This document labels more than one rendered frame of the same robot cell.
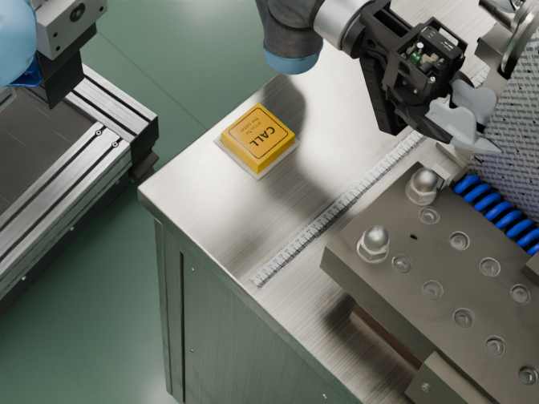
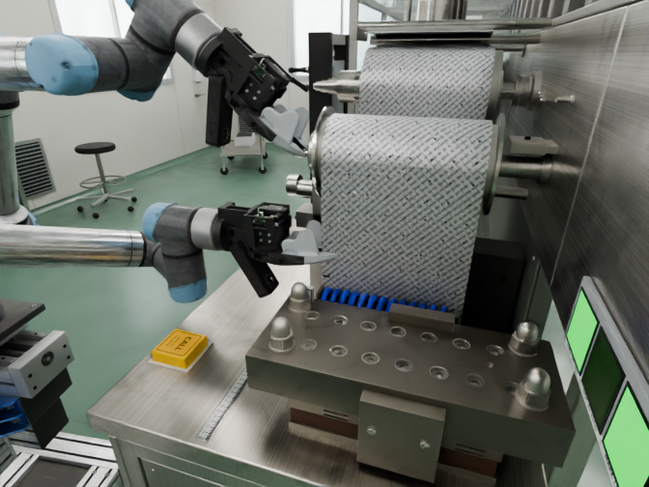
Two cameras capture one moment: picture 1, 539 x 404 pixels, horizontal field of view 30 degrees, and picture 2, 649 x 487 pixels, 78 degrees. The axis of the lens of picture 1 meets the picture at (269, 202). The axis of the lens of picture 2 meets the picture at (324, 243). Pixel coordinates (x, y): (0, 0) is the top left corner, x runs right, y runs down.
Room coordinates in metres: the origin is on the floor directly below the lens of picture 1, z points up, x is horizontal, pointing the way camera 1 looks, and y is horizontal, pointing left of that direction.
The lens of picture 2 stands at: (0.05, -0.03, 1.40)
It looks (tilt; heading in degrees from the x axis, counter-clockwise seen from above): 25 degrees down; 341
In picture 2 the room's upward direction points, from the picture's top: straight up
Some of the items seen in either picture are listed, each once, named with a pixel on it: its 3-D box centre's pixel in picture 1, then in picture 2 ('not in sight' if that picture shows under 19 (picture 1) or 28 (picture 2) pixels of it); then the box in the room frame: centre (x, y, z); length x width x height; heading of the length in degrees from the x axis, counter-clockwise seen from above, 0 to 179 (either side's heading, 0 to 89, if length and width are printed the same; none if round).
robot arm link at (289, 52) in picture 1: (291, 20); (183, 269); (0.81, 0.01, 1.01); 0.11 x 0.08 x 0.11; 21
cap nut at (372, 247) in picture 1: (375, 240); (281, 331); (0.49, -0.12, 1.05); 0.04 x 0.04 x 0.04
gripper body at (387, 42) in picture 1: (403, 55); (254, 231); (0.70, -0.13, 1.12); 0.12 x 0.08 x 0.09; 53
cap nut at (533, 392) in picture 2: not in sight; (535, 385); (0.30, -0.38, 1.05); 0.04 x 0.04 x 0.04
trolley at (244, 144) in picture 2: not in sight; (242, 128); (5.50, -0.79, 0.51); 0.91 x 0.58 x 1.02; 167
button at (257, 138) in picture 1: (257, 137); (180, 348); (0.69, 0.03, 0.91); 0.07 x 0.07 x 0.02; 53
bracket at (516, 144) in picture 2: not in sight; (531, 143); (0.49, -0.49, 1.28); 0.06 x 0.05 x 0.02; 53
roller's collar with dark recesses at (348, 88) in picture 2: not in sight; (353, 87); (0.89, -0.39, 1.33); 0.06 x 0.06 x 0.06; 53
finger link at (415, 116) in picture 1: (426, 111); (281, 254); (0.64, -0.16, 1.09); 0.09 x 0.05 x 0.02; 52
